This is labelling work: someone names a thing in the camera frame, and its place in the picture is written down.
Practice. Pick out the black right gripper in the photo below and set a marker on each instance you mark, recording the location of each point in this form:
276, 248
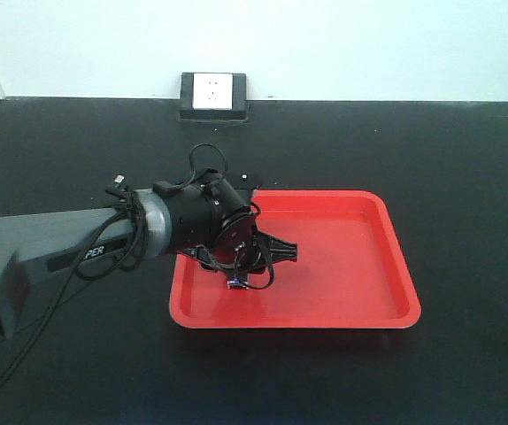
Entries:
251, 254

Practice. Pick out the red mushroom push button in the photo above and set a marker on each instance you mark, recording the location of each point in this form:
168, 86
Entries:
239, 282

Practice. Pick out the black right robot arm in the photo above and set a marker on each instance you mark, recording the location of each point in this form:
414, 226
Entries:
207, 218

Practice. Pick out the red plastic tray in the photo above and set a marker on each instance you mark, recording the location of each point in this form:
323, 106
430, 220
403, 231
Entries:
350, 271

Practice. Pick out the white wall socket black box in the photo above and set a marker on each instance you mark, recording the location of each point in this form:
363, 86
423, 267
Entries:
213, 97

